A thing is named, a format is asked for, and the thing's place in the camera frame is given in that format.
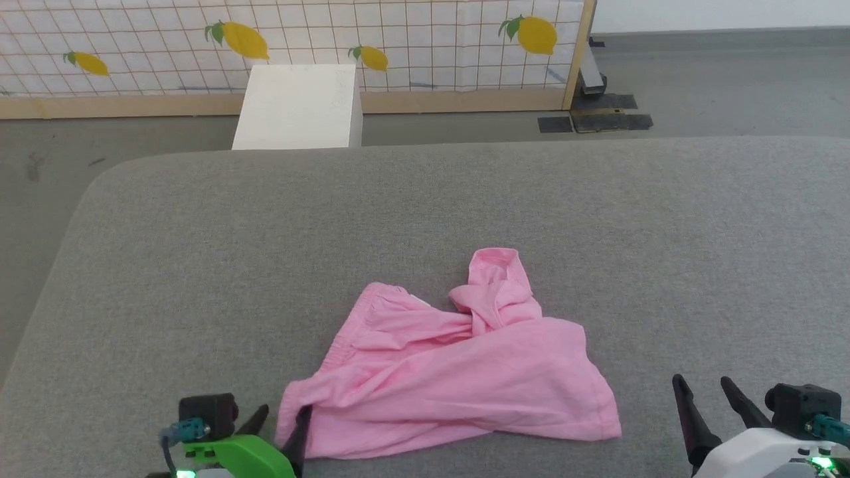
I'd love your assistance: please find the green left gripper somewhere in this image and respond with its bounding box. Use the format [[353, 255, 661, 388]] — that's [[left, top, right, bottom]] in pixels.
[[182, 404, 313, 478]]

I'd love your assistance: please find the pink cloth garment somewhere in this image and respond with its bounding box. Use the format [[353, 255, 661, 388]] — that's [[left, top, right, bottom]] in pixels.
[[274, 248, 623, 460]]

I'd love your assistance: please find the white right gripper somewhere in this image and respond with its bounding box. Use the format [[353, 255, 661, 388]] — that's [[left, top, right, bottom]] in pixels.
[[671, 374, 850, 478]]

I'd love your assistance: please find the lemon print partition panel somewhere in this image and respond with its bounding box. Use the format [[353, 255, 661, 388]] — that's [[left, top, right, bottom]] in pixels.
[[0, 0, 597, 121]]

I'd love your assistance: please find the metal panel foot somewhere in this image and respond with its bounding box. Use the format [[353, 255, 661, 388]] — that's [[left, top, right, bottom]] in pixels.
[[578, 39, 609, 98]]

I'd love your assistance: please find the white box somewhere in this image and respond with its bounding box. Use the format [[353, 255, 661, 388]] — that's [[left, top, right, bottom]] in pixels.
[[231, 64, 363, 151]]

